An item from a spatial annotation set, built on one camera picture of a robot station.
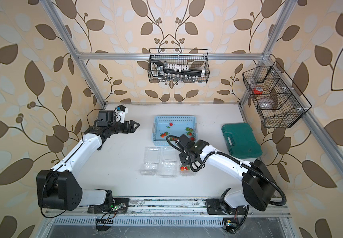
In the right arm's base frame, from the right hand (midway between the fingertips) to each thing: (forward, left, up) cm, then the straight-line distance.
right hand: (186, 158), depth 83 cm
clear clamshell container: (+4, +21, -8) cm, 22 cm away
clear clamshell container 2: (-1, +10, -7) cm, 13 cm away
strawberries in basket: (+24, -4, -7) cm, 25 cm away
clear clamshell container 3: (-4, 0, -7) cm, 8 cm away
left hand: (+17, +31, +14) cm, 37 cm away
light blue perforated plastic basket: (+27, +14, -6) cm, 31 cm away
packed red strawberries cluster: (-3, 0, -6) cm, 7 cm away
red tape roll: (+26, -41, +26) cm, 55 cm away
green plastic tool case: (+12, -37, -4) cm, 39 cm away
